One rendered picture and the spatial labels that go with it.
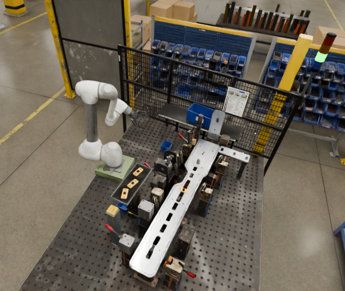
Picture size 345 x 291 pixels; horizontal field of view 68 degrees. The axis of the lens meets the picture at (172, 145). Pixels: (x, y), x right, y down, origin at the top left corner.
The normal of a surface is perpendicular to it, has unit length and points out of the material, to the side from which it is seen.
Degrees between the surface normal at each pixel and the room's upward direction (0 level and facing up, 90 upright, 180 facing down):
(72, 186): 0
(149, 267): 0
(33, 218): 0
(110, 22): 91
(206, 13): 90
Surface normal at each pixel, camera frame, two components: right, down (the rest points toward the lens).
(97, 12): -0.29, 0.65
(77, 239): 0.07, -0.72
